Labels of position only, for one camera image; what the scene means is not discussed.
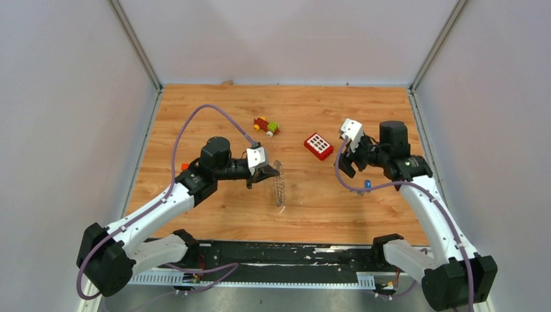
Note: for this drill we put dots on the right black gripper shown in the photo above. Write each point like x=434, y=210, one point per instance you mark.
x=345, y=159

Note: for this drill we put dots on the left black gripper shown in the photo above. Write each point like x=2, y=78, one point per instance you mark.
x=261, y=174

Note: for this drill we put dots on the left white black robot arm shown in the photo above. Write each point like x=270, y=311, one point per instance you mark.
x=110, y=256

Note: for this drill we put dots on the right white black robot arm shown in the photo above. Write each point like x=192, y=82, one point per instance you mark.
x=454, y=274

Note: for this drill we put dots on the red white window brick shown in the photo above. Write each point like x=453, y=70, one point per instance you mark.
x=318, y=146

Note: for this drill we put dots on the toy brick car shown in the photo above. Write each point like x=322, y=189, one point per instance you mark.
x=270, y=128

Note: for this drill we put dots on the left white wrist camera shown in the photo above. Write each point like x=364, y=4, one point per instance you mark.
x=257, y=158

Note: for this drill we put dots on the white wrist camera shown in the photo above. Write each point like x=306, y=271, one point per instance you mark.
x=351, y=131
x=257, y=158

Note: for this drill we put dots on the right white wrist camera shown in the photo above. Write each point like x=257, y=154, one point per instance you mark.
x=351, y=131

